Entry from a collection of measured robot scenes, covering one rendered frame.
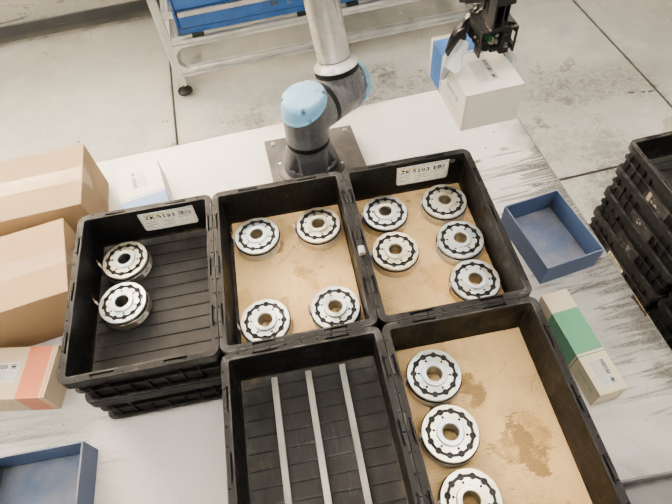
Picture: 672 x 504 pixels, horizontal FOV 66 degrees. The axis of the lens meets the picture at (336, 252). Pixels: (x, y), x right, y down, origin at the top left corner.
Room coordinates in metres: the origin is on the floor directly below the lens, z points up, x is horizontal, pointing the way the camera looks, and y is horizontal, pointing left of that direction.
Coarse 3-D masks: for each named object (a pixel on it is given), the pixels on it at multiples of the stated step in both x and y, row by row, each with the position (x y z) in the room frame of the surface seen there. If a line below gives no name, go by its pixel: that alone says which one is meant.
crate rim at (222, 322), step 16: (320, 176) 0.82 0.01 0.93; (336, 176) 0.81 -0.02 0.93; (224, 192) 0.80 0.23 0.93; (240, 192) 0.80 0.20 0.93; (352, 224) 0.67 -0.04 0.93; (352, 240) 0.63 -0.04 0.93; (368, 288) 0.51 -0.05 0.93; (224, 304) 0.51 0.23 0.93; (368, 304) 0.48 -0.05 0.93; (224, 320) 0.48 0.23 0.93; (368, 320) 0.44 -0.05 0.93; (224, 336) 0.45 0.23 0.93; (288, 336) 0.43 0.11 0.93; (304, 336) 0.43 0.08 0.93; (224, 352) 0.41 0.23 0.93
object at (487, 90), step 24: (432, 48) 0.98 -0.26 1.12; (432, 72) 0.96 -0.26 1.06; (480, 72) 0.86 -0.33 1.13; (504, 72) 0.85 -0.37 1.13; (456, 96) 0.83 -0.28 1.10; (480, 96) 0.79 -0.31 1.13; (504, 96) 0.80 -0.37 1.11; (456, 120) 0.81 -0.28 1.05; (480, 120) 0.80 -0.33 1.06; (504, 120) 0.80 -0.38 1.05
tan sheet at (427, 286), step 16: (416, 192) 0.82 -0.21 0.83; (416, 208) 0.77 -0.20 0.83; (416, 224) 0.72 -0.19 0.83; (432, 224) 0.72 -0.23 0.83; (368, 240) 0.70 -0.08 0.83; (416, 240) 0.68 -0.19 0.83; (432, 240) 0.67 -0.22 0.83; (432, 256) 0.63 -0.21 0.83; (480, 256) 0.62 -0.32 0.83; (416, 272) 0.59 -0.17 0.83; (432, 272) 0.59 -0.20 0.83; (448, 272) 0.58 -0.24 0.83; (384, 288) 0.56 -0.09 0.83; (400, 288) 0.56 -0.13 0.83; (416, 288) 0.55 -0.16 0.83; (432, 288) 0.55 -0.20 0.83; (448, 288) 0.55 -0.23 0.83; (384, 304) 0.53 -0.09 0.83; (400, 304) 0.52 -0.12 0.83; (416, 304) 0.52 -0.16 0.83; (432, 304) 0.51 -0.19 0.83
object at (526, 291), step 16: (400, 160) 0.84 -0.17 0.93; (416, 160) 0.83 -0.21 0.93; (480, 176) 0.76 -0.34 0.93; (352, 192) 0.76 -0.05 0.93; (480, 192) 0.72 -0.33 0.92; (352, 208) 0.71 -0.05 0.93; (496, 224) 0.63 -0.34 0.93; (368, 256) 0.59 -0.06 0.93; (512, 256) 0.55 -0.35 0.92; (368, 272) 0.55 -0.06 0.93; (528, 288) 0.47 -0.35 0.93; (448, 304) 0.46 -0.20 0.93; (464, 304) 0.45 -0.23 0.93; (480, 304) 0.45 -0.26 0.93; (384, 320) 0.44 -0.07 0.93; (400, 320) 0.44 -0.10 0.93
